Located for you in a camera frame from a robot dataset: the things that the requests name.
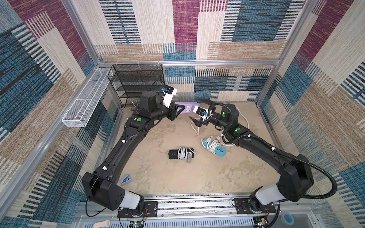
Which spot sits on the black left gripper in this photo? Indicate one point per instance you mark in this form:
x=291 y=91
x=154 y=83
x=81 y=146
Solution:
x=173 y=111

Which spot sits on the purple power strip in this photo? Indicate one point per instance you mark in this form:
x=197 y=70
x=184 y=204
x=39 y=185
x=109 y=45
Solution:
x=189 y=107

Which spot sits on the black power strip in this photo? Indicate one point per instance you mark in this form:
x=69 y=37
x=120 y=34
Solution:
x=183 y=153

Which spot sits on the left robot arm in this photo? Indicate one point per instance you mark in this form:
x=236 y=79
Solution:
x=101 y=186

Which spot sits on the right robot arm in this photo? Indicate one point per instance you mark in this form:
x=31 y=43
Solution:
x=295 y=174

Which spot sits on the teal power strip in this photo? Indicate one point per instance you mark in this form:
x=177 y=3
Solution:
x=214 y=146

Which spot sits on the blue stapler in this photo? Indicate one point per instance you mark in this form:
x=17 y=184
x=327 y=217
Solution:
x=126 y=180

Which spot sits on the teal tape roll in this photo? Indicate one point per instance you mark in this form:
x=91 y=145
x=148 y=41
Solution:
x=287 y=219

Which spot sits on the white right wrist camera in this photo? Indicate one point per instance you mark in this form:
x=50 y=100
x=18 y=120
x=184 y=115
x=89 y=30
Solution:
x=203 y=113

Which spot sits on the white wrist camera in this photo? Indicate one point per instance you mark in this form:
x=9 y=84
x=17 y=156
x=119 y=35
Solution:
x=168 y=93
x=203 y=113

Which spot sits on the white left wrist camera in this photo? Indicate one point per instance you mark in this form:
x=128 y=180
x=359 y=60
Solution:
x=168 y=93

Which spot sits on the black wire mesh shelf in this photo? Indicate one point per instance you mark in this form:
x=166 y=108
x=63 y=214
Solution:
x=131 y=80

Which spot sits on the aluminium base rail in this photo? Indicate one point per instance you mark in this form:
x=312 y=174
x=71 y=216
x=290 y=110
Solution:
x=206 y=210

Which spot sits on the white wire mesh basket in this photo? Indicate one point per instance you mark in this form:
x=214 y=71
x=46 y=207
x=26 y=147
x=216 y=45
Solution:
x=86 y=102

